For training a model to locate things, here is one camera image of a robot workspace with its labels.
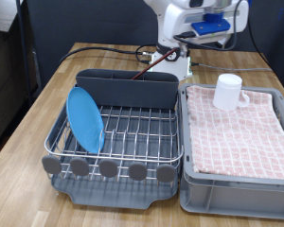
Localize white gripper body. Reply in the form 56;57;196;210
162;0;250;45

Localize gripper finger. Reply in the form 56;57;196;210
178;44;189;60
218;35;231;49

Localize brown wooden spoon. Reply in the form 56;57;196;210
131;47;178;80

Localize white mug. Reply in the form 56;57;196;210
212;73;251;112

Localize blue plate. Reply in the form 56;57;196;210
65;86;106;154

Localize metal dish rack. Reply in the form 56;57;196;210
50;84;181;210

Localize dark grey utensil holder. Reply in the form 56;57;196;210
75;68;180;110

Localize pink checked towel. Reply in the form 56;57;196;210
186;84;284;181

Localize grey plastic crate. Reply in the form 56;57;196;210
178;82;284;220

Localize light grey panel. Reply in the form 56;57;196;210
0;0;23;33

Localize dark cabinet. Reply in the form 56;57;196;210
0;27;29;149

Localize black camera cable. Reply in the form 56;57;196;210
173;0;244;52

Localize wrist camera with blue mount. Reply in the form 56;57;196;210
174;12;232;45

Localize thin grey table cable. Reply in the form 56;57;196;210
190;61;274;72

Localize thin black hanging cable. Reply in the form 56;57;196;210
247;18;278;75

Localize thick black table cable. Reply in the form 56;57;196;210
58;43;158;65

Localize steel wire dish rack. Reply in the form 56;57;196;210
44;83;185;185

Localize black metal post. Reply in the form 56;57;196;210
15;0;34;105

